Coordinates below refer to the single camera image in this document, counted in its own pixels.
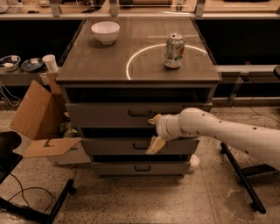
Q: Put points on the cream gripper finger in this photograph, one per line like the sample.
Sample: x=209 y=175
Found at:
x=156 y=144
x=155 y=119

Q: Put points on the grey top drawer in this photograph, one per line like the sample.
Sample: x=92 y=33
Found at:
x=124 y=114

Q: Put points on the grey drawer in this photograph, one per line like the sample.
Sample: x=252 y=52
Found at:
x=124 y=114
x=136 y=146
x=140 y=168

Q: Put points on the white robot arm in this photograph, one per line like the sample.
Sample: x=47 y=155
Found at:
x=259 y=142

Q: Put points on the grey drawer cabinet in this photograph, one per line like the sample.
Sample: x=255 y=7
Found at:
x=133 y=70

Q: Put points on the grey bottom drawer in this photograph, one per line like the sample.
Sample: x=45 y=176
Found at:
x=140 y=168

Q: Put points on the grey middle drawer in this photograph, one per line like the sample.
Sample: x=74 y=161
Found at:
x=136 y=146

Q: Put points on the crumpled soda can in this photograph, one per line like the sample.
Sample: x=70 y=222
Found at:
x=174 y=50

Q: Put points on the grey side shelf right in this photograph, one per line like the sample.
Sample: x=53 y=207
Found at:
x=255 y=73

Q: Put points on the grey side shelf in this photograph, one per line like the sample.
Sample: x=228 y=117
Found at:
x=255 y=73
x=21 y=78

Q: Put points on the black metal stand leg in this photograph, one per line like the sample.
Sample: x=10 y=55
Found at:
x=244 y=173

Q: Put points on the white ceramic bowl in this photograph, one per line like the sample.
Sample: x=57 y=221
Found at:
x=106 y=32

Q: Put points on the brown cardboard box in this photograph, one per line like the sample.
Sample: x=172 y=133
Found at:
x=38 y=117

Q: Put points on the white paper cup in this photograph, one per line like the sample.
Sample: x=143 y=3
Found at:
x=50 y=63

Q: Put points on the blue bowl right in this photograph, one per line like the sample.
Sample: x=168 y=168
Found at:
x=32 y=65

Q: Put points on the blue bowl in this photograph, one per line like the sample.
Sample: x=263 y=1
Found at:
x=10 y=63
x=32 y=65

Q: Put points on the grey side shelf left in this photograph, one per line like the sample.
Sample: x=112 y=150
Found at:
x=21 y=78

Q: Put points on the black chair base left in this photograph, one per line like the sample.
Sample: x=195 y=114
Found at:
x=18 y=204

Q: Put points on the blue bowl left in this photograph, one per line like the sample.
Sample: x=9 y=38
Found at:
x=10 y=63

